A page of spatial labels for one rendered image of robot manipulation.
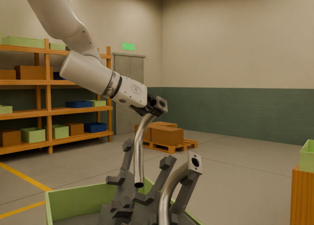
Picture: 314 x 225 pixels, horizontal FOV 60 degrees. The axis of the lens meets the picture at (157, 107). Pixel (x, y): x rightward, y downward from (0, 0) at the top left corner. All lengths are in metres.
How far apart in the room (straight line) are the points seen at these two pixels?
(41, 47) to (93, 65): 4.83
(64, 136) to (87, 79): 5.11
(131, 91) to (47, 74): 4.79
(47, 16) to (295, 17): 6.40
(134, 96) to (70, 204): 0.55
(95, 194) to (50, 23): 0.71
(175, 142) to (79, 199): 4.36
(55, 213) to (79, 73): 0.61
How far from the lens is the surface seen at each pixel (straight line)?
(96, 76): 0.79
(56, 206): 1.18
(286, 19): 6.93
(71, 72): 0.79
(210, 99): 7.55
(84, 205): 1.20
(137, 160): 0.86
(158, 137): 5.56
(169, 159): 0.91
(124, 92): 0.81
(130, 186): 1.01
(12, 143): 5.50
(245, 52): 7.15
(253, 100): 7.02
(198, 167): 0.71
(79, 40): 0.86
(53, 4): 0.73
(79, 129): 6.06
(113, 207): 1.00
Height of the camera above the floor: 1.37
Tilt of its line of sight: 5 degrees down
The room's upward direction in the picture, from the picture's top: straight up
